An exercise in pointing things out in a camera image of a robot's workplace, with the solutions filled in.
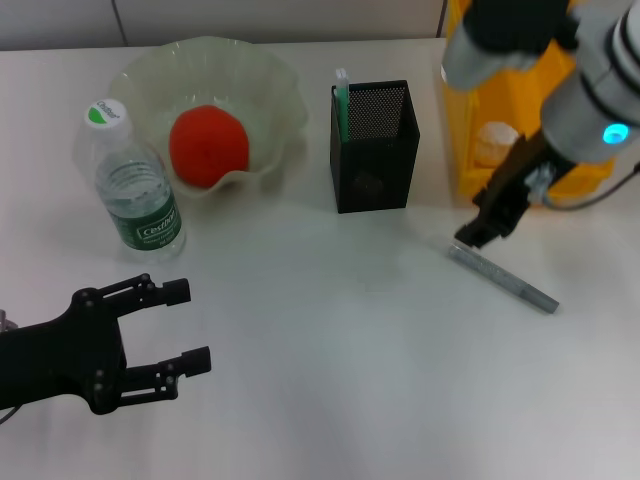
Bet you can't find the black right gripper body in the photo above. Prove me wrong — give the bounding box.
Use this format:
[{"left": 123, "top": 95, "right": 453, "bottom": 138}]
[{"left": 472, "top": 134, "right": 554, "bottom": 221}]

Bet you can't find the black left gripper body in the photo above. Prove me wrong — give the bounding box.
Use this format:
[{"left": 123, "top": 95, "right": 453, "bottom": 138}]
[{"left": 0, "top": 288, "right": 129, "bottom": 416}]

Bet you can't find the grey marker pen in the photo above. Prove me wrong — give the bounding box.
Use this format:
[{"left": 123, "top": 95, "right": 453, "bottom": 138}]
[{"left": 447, "top": 240, "right": 560, "bottom": 315}]

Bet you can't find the white paper ball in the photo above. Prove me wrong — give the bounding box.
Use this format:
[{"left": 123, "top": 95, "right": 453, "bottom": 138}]
[{"left": 472, "top": 121, "right": 521, "bottom": 169}]

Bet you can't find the clear green-label water bottle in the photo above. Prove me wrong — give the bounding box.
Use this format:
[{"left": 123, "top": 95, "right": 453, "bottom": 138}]
[{"left": 74, "top": 98, "right": 188, "bottom": 264}]

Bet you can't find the red round ball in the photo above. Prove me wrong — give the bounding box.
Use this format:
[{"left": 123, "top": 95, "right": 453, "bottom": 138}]
[{"left": 168, "top": 104, "right": 250, "bottom": 190}]

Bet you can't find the mint green utility knife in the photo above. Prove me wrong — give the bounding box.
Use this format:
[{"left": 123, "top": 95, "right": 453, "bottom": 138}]
[{"left": 333, "top": 68, "right": 353, "bottom": 144}]

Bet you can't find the black mesh pen holder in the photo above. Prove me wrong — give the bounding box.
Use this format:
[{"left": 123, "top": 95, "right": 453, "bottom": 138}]
[{"left": 329, "top": 78, "right": 422, "bottom": 215}]

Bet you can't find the pale green glass fruit plate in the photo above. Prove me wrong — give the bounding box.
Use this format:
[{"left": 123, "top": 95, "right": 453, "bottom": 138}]
[{"left": 108, "top": 37, "right": 309, "bottom": 201}]

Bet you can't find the yellow plastic bin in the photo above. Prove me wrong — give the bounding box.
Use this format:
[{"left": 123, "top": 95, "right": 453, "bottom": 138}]
[{"left": 440, "top": 0, "right": 629, "bottom": 207}]

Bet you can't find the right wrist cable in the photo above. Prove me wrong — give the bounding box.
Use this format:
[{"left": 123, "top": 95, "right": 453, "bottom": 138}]
[{"left": 524, "top": 162, "right": 640, "bottom": 211}]

